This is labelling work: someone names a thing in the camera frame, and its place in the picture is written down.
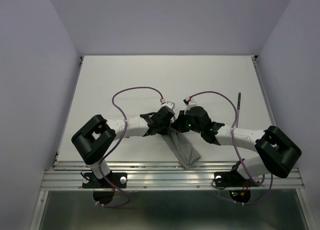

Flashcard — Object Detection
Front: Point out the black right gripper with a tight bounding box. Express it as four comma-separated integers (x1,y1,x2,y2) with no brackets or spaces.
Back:
170,109,203,134

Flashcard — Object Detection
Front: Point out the grey cloth napkin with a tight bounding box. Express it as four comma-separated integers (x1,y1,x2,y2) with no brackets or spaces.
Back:
162,128,201,169

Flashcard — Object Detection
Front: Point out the black handled knife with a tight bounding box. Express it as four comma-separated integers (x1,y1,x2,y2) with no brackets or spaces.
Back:
235,92,242,128

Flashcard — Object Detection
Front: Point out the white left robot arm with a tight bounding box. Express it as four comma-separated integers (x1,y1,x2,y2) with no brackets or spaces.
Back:
71,102,175,187

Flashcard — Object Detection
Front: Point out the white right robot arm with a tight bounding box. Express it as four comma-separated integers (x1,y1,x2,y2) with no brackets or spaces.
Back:
172,106,302,185

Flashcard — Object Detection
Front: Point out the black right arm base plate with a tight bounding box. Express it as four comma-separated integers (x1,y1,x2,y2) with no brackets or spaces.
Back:
213,171,258,189

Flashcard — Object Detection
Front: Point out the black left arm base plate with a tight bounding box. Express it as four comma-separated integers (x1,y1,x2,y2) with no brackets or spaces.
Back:
80,172,128,189

